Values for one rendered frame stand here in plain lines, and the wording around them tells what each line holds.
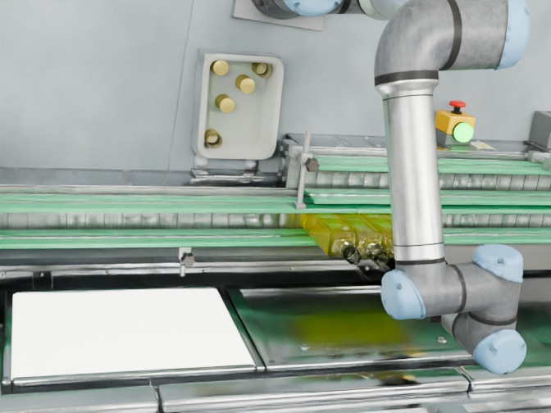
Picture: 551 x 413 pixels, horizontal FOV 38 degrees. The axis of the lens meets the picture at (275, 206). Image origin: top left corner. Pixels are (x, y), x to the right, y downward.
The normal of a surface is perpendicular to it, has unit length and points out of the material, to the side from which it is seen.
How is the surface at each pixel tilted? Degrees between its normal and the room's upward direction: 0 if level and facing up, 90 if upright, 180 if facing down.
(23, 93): 0
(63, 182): 90
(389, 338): 90
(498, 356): 1
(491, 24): 17
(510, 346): 1
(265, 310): 90
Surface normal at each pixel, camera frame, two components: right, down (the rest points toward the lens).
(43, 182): 0.11, -0.94
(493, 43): 0.29, 0.49
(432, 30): 0.12, 0.07
